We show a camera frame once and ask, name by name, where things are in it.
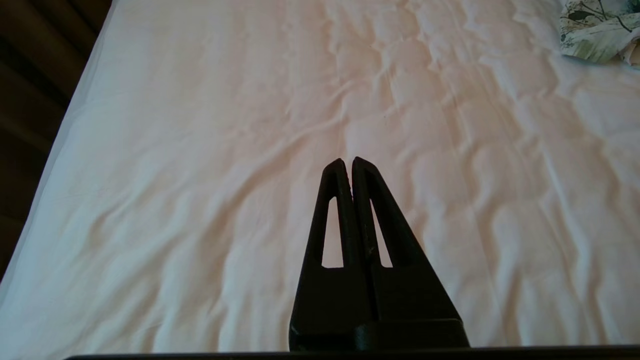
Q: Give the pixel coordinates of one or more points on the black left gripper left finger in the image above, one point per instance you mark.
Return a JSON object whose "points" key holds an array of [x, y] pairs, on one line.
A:
{"points": [[325, 300]]}

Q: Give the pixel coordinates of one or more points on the green floral short-sleeve shirt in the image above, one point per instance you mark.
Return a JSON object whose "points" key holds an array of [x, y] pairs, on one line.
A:
{"points": [[595, 30]]}

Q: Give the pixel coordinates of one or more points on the brown curtain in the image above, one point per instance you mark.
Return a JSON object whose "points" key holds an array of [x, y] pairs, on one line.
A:
{"points": [[35, 75]]}

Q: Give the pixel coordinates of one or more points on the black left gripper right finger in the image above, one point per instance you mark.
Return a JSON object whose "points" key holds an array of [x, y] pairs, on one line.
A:
{"points": [[415, 305]]}

